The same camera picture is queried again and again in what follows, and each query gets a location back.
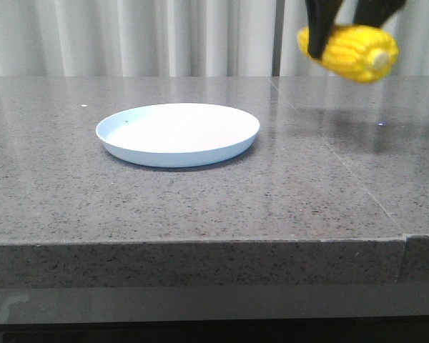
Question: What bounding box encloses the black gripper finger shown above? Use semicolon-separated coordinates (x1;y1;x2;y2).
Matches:
305;0;342;59
352;0;407;28

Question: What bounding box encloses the yellow corn cob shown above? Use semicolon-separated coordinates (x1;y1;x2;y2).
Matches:
297;25;400;84

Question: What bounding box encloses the light blue round plate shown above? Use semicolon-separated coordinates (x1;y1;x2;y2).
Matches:
96;103;260;168

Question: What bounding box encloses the white pleated curtain left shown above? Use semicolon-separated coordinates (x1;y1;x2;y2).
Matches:
0;1;278;77

